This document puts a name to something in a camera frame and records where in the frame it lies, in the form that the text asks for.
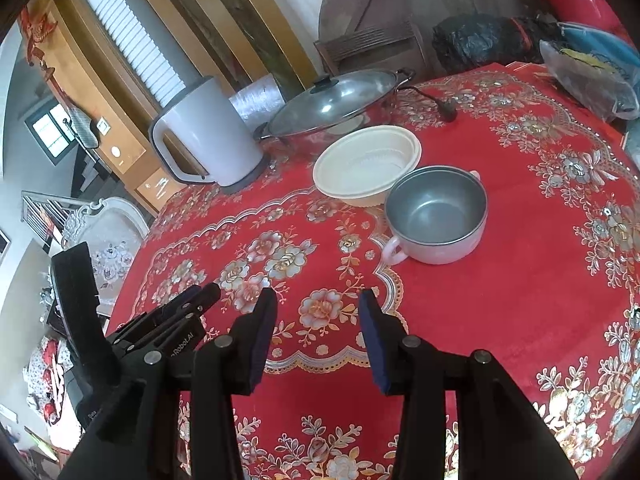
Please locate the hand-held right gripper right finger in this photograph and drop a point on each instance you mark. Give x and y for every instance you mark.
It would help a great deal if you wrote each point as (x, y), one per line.
(372, 345)

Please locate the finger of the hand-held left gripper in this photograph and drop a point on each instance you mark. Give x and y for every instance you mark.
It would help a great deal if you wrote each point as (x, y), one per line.
(182, 329)
(200, 296)

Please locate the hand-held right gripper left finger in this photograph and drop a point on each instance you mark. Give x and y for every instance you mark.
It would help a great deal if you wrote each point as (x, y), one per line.
(265, 340)

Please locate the pink bowl with steel interior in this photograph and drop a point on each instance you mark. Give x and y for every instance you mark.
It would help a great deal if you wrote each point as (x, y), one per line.
(435, 210)

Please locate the cream plastic bowl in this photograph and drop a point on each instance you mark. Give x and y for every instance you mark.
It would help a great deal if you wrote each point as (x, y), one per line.
(360, 160)

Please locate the ornate white upholstered chair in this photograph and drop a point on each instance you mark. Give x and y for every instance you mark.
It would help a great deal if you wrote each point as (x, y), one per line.
(110, 245)

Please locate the sofa with red floral cushions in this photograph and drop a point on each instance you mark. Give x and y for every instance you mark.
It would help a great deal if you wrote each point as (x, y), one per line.
(50, 380)

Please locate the metal stair railing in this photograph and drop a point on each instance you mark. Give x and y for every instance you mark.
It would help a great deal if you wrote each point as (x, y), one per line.
(42, 215)

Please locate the wooden cabinet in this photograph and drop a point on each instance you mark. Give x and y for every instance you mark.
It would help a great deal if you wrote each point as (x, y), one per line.
(135, 160)

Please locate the red floral tablecloth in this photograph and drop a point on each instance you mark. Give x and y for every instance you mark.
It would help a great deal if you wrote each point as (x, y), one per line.
(525, 285)

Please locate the white electric kettle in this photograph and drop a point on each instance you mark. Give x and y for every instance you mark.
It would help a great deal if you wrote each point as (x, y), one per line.
(210, 130)

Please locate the dark framed window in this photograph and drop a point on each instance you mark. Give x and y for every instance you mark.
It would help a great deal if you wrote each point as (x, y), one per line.
(47, 132)

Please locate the dark mesh swatter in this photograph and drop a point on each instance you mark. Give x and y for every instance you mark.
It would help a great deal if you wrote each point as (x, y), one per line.
(85, 127)

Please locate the glass pot lid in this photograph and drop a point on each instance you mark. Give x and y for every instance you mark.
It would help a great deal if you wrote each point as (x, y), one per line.
(335, 100)

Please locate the steel electric wok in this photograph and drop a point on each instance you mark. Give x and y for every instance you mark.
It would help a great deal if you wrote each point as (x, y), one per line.
(406, 79)

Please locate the white louvered shutter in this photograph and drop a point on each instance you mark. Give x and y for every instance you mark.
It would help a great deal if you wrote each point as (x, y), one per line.
(130, 35)

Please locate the red hanging decoration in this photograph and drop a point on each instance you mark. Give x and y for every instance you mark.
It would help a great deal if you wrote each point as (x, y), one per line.
(42, 40)

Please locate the wooden slatted chair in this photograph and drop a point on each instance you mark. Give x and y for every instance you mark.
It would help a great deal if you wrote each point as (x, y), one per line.
(370, 42)

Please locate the black plastic bag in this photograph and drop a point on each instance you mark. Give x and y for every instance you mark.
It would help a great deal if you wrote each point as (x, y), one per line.
(485, 40)

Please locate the clear plastic bag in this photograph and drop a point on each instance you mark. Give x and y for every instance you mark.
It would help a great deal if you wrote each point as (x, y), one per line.
(590, 85)

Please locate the blue plastic bag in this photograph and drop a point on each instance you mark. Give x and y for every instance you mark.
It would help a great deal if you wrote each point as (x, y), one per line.
(605, 42)

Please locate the red plastic bucket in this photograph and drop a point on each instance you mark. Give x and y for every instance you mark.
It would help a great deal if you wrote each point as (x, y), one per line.
(580, 7)

